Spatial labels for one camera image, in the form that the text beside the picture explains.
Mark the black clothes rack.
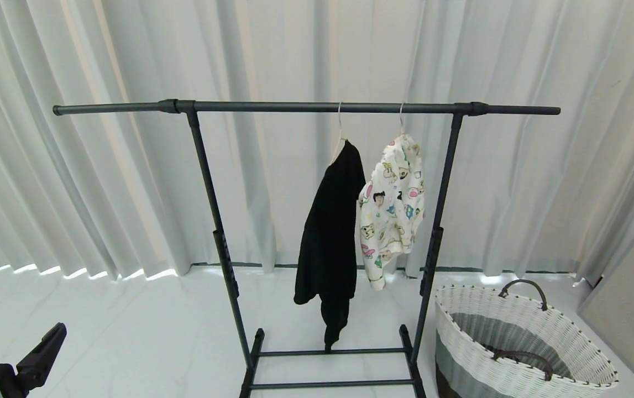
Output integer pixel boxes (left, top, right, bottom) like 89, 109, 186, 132
53, 99, 561, 398

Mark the white curtain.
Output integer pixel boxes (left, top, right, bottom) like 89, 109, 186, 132
0, 0, 634, 288

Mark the white laundry basket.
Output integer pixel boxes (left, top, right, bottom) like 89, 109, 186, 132
434, 279, 620, 398

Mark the cream printed garment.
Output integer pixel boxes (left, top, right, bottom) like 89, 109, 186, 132
357, 134, 426, 291

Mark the black garment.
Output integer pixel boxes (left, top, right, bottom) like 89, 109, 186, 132
294, 139, 367, 353

